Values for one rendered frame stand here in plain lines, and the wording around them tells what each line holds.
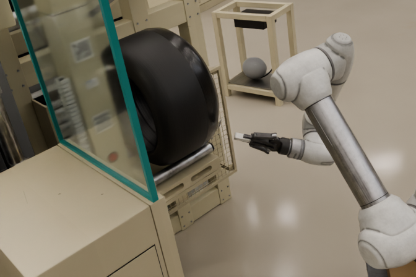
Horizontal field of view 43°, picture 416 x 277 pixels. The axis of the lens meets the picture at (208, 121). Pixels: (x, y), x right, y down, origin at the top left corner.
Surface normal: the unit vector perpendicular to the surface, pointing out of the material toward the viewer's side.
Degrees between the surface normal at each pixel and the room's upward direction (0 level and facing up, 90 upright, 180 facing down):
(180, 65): 49
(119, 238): 90
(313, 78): 55
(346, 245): 0
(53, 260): 0
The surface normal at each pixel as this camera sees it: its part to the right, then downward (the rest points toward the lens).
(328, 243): -0.16, -0.87
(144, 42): 0.02, -0.77
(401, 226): 0.16, -0.32
